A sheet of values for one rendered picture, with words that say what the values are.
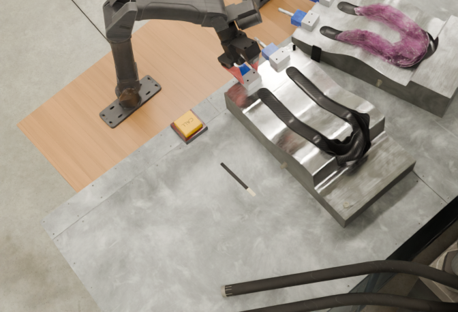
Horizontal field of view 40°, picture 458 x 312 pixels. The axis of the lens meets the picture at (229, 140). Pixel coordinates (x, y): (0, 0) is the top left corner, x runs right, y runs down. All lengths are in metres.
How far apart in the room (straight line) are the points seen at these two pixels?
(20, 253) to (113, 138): 1.00
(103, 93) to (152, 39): 0.24
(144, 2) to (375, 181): 0.75
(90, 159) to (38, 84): 1.27
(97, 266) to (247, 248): 0.40
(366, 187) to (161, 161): 0.58
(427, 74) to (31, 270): 1.73
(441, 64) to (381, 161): 0.33
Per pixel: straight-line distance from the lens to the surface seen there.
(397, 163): 1.73
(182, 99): 1.91
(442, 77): 1.82
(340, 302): 1.57
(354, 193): 1.68
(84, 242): 1.78
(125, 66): 1.74
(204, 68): 1.96
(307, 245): 1.68
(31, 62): 3.19
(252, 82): 1.77
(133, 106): 1.90
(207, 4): 1.61
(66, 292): 2.63
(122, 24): 1.57
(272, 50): 1.84
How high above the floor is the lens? 2.40
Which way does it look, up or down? 62 degrees down
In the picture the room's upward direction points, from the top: 12 degrees counter-clockwise
